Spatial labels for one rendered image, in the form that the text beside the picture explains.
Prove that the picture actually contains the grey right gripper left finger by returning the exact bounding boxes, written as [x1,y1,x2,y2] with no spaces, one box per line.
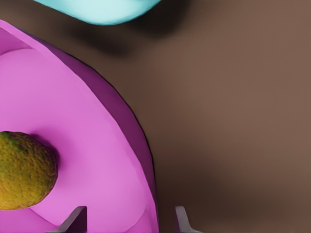
[53,206,87,233]

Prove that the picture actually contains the light blue tray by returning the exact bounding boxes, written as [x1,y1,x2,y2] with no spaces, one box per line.
[33,0,162,26]

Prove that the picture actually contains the pink round plate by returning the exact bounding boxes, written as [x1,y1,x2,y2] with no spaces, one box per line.
[0,19,159,233]

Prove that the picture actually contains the green-tinged orange fruit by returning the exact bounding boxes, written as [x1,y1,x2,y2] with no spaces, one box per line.
[0,131,59,211]

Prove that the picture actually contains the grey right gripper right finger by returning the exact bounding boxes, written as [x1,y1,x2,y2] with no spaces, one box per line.
[175,206,204,233]

